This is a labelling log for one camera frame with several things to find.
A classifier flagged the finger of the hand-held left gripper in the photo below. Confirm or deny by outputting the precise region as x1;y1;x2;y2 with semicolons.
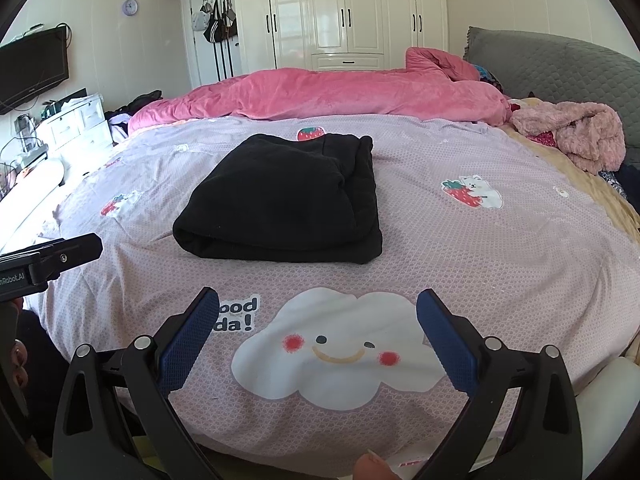
0;232;104;281

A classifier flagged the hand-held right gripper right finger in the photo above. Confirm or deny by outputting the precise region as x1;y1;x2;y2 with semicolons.
416;288;583;480

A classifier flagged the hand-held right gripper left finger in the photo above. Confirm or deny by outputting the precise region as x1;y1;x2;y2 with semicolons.
52;286;221;480

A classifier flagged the black sweater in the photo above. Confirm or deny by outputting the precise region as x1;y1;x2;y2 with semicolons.
172;132;384;265

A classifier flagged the pile of dark clothes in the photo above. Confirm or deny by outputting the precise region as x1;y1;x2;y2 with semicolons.
105;90;163;143

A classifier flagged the person's left hand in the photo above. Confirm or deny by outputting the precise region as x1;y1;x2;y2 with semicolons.
9;297;30;391

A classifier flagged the person's right hand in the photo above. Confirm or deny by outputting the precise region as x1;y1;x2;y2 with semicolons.
352;450;401;480

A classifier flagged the white long cushion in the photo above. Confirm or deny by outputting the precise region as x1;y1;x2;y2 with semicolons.
0;157;66;253

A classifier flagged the lilac printed bed sheet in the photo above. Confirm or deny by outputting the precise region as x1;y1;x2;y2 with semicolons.
22;112;640;476

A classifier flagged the white dresser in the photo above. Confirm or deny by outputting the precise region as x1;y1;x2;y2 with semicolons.
37;92;113;161

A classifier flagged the glass jar appliance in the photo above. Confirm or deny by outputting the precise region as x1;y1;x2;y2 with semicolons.
16;114;37;153

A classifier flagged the white rounded seat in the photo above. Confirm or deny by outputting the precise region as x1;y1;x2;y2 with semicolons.
575;357;640;480

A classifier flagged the black television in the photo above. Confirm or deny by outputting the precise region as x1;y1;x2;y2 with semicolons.
0;27;69;113

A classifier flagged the beige blanket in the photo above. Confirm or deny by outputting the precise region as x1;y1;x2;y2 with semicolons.
500;100;640;233

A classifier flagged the white door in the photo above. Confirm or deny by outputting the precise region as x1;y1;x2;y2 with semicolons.
181;0;241;91

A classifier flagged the dark patterned cloth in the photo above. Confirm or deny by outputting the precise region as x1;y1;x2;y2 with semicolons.
599;164;640;198

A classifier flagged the pink fluffy garment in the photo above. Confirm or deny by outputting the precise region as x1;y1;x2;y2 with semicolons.
509;101;626;175

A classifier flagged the black striped hanging bag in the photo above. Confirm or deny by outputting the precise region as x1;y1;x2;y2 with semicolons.
203;0;227;43

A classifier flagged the colourful patterned cloth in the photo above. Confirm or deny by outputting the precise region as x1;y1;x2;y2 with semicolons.
472;62;505;90

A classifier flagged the pink duvet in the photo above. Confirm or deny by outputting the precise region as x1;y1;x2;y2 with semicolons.
128;46;511;133

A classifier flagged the brown hanging bag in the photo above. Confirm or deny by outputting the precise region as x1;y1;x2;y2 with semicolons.
220;0;238;38

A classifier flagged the grey quilted headboard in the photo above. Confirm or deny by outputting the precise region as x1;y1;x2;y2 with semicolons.
462;26;640;163

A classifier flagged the cream wardrobe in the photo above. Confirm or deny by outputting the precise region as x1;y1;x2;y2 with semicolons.
160;0;449;72

